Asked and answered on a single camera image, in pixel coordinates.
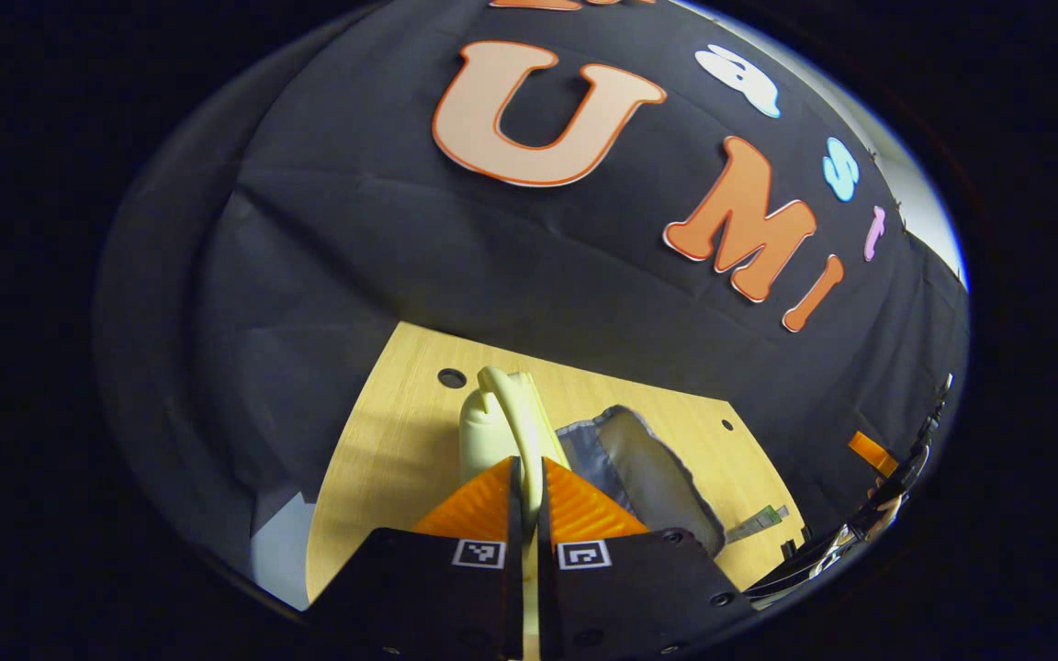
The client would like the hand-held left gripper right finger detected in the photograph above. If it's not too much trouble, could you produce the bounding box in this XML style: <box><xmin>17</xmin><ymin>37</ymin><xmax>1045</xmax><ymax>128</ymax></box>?
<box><xmin>538</xmin><ymin>456</ymin><xmax>756</xmax><ymax>661</ymax></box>

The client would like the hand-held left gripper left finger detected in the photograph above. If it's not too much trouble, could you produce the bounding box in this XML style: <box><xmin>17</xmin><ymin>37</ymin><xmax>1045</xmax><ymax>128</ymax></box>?
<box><xmin>309</xmin><ymin>456</ymin><xmax>526</xmax><ymax>661</ymax></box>

